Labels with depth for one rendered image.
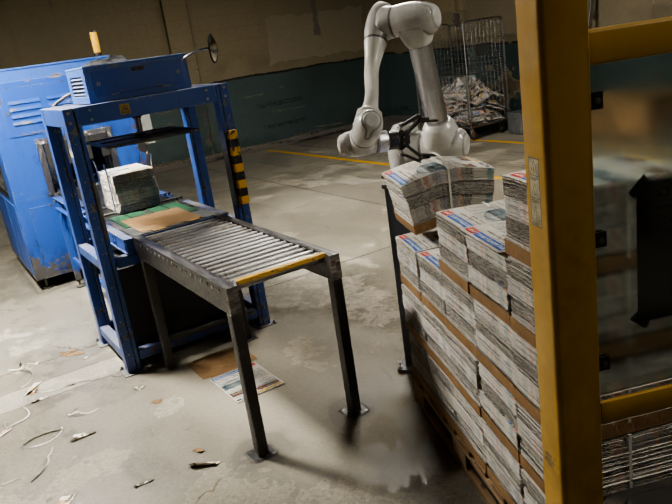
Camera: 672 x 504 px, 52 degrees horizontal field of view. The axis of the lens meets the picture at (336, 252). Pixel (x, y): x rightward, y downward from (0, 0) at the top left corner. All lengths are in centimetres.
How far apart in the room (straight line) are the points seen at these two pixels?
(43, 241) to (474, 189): 430
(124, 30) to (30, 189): 593
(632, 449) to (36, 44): 1048
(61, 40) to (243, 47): 299
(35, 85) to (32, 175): 73
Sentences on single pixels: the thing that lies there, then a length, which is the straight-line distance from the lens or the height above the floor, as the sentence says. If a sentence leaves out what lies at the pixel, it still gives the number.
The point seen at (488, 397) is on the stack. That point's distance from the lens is 241.
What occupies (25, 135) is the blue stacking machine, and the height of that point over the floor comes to 131.
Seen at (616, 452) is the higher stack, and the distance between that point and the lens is 204.
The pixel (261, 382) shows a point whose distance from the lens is 379.
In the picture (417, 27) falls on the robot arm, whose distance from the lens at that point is 300.
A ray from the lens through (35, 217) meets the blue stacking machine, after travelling 631.
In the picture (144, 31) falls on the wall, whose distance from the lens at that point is 1191.
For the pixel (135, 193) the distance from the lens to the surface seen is 481.
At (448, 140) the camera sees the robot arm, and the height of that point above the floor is 119.
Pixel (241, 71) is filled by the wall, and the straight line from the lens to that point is 1246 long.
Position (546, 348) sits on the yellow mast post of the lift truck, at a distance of 141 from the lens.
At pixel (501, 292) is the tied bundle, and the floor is 93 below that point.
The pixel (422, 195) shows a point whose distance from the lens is 282.
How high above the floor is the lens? 169
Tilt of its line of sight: 17 degrees down
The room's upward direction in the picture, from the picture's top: 8 degrees counter-clockwise
